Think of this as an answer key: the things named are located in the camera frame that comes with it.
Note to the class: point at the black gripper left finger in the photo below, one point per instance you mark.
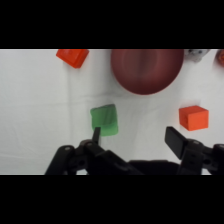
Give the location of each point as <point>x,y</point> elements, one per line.
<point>87,156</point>

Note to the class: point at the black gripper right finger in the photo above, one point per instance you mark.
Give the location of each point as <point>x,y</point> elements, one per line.
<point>186,150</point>

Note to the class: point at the orange cube block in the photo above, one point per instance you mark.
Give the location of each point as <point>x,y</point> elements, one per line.
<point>194,117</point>

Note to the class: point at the grey metal object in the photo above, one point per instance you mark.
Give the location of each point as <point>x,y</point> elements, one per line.
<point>196,54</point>

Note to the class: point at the red round object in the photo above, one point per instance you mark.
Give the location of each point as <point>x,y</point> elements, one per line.
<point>220,57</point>

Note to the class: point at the orange flat block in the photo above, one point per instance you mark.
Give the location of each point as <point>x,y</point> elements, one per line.
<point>72,57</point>

